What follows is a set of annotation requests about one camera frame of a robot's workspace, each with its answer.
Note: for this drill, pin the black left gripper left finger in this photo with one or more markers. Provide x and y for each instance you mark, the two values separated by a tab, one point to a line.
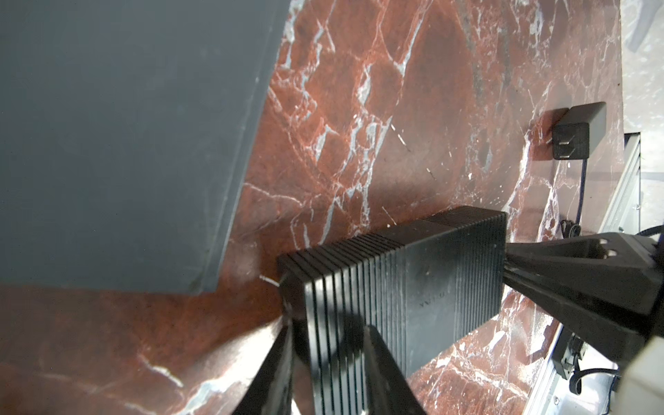
271	390

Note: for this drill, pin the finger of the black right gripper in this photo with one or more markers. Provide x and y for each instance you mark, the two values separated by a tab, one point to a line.
617	269
614	338

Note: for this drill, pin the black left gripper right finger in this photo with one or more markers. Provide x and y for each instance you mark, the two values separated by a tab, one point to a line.
388	391

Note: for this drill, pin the black ribbed router box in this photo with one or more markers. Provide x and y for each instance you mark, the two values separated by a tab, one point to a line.
423	285

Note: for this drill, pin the dark grey network switch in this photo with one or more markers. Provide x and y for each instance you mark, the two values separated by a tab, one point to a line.
126	132

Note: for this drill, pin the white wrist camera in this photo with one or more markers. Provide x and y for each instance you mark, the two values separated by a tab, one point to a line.
641	387

